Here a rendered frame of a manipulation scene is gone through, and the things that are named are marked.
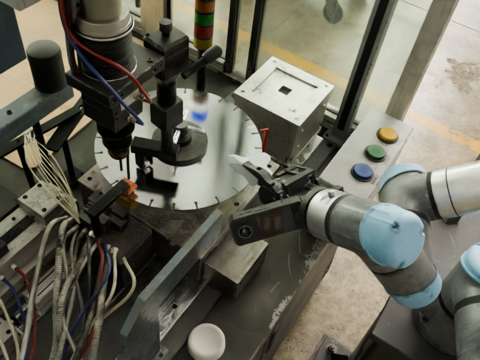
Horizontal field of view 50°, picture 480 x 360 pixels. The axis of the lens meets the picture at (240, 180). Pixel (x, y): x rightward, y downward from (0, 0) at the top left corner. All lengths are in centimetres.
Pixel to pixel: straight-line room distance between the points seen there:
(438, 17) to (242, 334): 74
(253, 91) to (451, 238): 129
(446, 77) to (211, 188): 229
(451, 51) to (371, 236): 272
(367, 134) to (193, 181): 44
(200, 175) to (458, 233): 153
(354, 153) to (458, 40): 235
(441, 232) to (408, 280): 156
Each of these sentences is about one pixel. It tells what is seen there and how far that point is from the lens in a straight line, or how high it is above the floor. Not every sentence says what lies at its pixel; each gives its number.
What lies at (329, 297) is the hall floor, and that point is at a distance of 199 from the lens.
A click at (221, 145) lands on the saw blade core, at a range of 104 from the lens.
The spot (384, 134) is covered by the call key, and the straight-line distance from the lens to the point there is 122.
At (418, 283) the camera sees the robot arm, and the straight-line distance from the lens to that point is 75.
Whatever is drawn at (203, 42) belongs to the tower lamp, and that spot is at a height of 99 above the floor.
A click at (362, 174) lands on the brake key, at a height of 91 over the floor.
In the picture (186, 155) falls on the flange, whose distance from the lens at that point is 100.
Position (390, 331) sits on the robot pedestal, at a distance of 112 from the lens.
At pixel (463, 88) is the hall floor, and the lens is 308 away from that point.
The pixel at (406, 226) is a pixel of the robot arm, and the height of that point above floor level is 121.
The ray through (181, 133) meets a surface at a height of 99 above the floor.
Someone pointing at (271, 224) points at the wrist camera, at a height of 108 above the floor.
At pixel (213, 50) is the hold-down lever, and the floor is 122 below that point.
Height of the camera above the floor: 170
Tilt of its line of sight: 50 degrees down
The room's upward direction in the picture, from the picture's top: 9 degrees clockwise
